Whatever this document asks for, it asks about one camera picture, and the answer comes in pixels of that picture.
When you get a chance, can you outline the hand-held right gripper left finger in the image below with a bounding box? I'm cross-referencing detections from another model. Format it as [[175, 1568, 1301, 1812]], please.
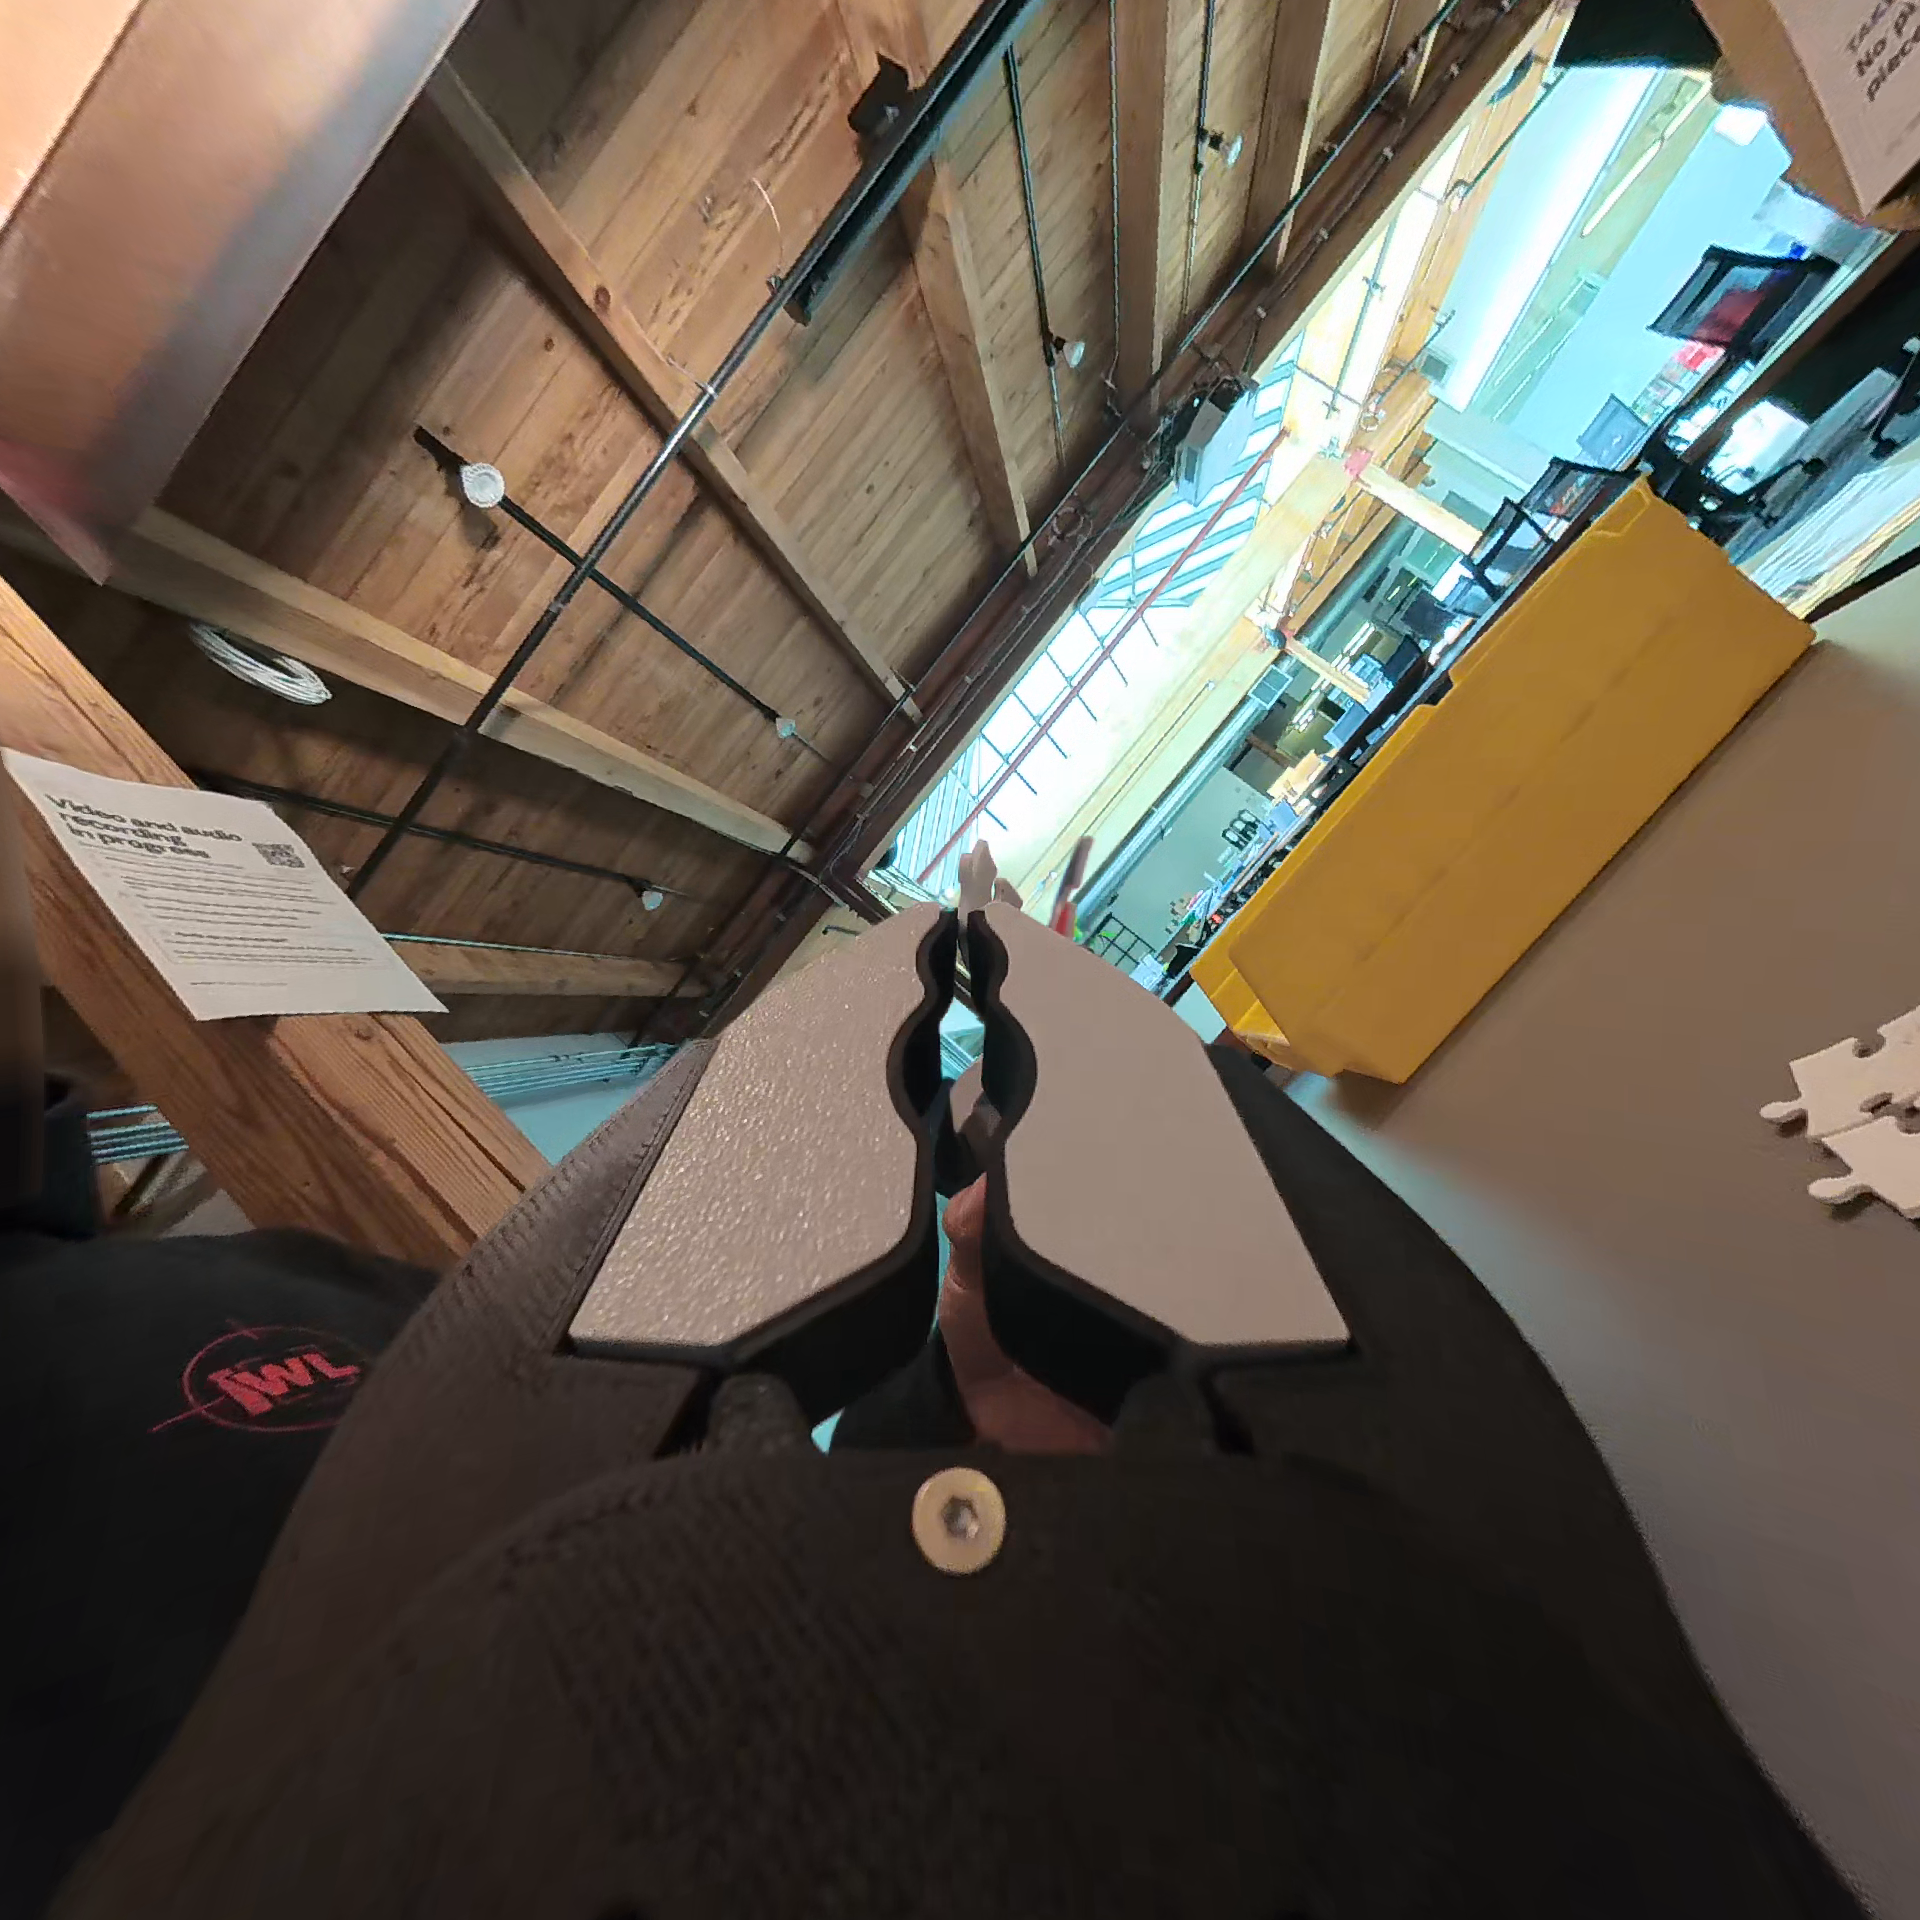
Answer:
[[570, 900, 972, 1426]]

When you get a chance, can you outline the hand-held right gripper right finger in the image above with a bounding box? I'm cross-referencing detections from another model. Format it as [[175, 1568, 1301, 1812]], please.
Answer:
[[951, 908, 1355, 1426]]

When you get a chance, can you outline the person's left hand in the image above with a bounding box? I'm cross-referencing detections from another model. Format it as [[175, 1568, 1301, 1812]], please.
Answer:
[[943, 1172, 1119, 1458]]

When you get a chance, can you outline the yellow plastic bin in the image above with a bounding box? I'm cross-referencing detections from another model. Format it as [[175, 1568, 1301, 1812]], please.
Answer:
[[1189, 477, 1817, 1081]]

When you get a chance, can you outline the white paper notice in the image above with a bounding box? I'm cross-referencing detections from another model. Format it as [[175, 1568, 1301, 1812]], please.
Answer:
[[0, 748, 452, 1022]]

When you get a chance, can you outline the person's black shirt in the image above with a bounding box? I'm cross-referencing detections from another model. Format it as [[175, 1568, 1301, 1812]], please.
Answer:
[[0, 1227, 452, 1920]]

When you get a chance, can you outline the cardboard box with white label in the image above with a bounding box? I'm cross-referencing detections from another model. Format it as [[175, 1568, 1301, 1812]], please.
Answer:
[[1690, 0, 1920, 232]]

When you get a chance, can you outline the wooden post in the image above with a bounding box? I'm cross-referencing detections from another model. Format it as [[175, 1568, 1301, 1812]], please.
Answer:
[[0, 581, 545, 1272]]

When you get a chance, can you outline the white cable coil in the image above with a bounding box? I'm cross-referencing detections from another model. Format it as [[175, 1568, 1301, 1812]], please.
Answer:
[[189, 623, 330, 706]]

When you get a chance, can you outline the black ceiling track rail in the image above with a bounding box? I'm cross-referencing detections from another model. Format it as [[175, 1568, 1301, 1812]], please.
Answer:
[[780, 0, 1046, 320]]

